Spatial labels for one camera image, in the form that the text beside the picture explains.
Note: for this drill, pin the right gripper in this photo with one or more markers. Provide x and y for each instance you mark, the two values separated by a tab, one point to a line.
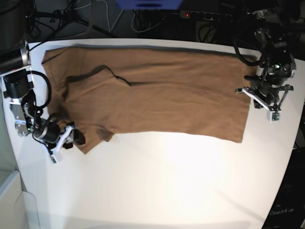
67	136

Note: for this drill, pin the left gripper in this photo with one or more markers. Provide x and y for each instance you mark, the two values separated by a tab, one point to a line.
269	98

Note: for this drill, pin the brown T-shirt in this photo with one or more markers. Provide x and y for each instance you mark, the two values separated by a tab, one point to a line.
108	91

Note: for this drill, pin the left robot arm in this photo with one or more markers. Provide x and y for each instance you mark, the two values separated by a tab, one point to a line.
276	61

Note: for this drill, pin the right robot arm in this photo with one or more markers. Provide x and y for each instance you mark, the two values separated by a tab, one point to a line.
15	69

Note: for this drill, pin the white box at corner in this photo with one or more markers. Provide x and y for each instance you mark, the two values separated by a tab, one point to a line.
18	209

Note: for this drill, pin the black OpenArm equipment case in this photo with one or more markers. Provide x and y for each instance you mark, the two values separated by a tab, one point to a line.
288	209

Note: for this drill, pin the black power strip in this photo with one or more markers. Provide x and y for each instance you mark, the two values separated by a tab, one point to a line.
205	16

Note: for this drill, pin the black tripod stand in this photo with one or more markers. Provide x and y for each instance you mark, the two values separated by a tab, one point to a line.
58	20

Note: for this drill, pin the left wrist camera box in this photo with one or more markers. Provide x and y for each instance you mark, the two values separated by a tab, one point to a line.
273	115

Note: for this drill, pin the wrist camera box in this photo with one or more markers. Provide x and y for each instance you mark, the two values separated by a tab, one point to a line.
273	115
56	158

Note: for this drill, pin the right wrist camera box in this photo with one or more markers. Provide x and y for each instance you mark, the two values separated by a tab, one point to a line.
56	158

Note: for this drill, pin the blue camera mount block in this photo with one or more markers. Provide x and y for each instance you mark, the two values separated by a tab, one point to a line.
149	4

